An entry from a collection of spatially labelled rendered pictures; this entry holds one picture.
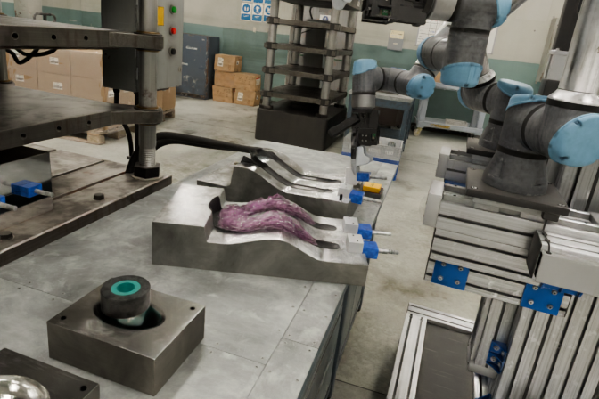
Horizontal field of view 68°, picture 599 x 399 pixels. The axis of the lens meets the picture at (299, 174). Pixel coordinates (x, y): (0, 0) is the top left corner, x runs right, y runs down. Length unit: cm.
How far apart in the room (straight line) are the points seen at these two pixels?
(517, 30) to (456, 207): 680
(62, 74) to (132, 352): 471
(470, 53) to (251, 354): 69
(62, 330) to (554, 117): 99
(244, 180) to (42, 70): 428
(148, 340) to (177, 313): 8
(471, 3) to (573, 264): 59
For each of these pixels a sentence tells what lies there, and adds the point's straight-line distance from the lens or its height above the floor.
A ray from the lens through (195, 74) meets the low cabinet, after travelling 840.
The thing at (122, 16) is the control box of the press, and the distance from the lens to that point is 180.
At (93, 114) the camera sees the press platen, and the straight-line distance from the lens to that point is 152.
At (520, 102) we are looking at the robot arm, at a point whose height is 125.
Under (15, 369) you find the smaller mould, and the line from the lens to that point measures 78.
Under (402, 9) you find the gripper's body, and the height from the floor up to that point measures 141.
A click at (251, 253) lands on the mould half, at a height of 86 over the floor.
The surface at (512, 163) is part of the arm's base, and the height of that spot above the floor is 111.
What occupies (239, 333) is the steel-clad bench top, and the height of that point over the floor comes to 80.
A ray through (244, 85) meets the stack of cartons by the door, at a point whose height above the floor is 36.
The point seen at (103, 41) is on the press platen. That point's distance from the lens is 154.
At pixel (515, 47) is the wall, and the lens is 790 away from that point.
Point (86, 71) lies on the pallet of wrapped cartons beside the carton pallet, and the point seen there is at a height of 73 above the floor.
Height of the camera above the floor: 135
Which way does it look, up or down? 18 degrees down
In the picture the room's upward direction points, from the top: 7 degrees clockwise
